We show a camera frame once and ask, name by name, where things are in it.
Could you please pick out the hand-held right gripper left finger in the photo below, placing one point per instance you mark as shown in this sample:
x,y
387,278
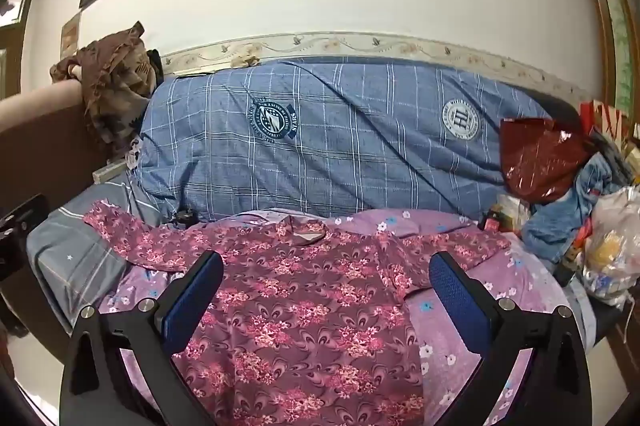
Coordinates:
x,y
195,301

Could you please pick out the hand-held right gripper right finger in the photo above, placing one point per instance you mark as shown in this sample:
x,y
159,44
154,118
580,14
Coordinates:
x,y
452,291

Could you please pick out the maroon floral shirt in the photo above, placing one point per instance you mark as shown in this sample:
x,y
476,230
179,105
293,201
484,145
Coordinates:
x,y
310,306

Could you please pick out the purple floral bedsheet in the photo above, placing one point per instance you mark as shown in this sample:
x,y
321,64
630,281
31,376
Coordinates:
x,y
450,331

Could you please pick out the grey striped sheet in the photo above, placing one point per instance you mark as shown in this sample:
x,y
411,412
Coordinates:
x,y
75,251

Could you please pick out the small red bottle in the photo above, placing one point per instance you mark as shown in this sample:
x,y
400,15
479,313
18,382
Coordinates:
x,y
494,218

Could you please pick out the small black object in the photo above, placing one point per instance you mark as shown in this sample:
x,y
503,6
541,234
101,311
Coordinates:
x,y
184,216

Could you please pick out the wooden bed headboard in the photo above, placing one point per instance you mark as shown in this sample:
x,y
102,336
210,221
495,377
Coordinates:
x,y
45,146

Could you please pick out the blue denim cloth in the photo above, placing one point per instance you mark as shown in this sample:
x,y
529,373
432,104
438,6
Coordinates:
x,y
560,216

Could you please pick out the red plastic bag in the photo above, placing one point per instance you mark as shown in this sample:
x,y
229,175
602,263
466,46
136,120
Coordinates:
x,y
540,161

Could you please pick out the white plastic bag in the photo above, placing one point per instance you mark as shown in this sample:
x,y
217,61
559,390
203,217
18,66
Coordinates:
x,y
612,246

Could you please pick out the blue plaid quilt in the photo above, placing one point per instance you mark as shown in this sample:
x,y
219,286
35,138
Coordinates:
x,y
350,146

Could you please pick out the brown patterned cloth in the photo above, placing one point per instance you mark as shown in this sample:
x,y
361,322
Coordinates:
x,y
117,81

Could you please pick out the dark framed window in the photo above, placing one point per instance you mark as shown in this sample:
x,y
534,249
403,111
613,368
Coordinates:
x,y
17,36

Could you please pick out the red printed box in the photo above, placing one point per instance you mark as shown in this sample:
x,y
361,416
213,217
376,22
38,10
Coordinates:
x,y
612,119

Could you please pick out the small wall picture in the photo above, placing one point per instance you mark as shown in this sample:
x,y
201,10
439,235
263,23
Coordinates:
x,y
71,34

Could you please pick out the gold framed wall picture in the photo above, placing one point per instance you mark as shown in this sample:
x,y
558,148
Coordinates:
x,y
612,16

